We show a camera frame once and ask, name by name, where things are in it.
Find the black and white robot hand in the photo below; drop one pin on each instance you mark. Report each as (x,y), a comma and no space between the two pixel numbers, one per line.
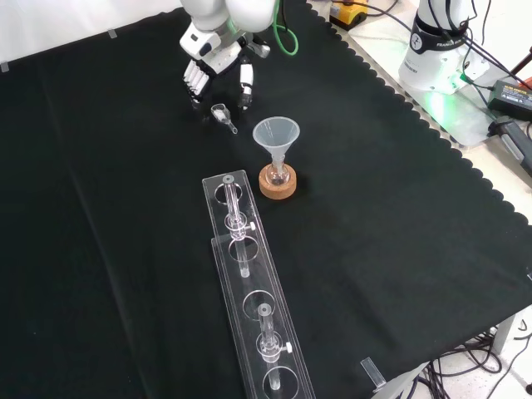
(224,58)

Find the translucent plastic funnel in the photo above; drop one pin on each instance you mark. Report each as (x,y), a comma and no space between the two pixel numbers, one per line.
(276,135)

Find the clear acrylic funnel stand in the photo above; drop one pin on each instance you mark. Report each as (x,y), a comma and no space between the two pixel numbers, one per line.
(266,299)

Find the round-bottom glass flask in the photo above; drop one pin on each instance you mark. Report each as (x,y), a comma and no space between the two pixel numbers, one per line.
(277,176)

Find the yellow stop button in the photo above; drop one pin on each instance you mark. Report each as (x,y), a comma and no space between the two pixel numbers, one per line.
(349,14)

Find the black bench cloth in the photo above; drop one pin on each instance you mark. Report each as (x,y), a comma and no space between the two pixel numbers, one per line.
(374,208)

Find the black power adapter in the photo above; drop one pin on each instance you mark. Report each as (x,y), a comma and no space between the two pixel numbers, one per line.
(509,97)

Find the red and black pole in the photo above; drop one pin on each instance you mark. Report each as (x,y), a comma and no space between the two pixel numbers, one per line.
(523,66)

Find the black grey device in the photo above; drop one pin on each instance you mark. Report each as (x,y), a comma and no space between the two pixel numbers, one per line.
(513,137)

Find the white table leg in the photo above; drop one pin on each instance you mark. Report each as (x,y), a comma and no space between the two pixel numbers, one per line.
(506,334)

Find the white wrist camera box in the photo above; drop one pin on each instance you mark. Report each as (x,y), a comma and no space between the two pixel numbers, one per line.
(197,39)

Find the metal base plate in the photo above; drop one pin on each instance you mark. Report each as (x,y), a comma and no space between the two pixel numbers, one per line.
(461,112)

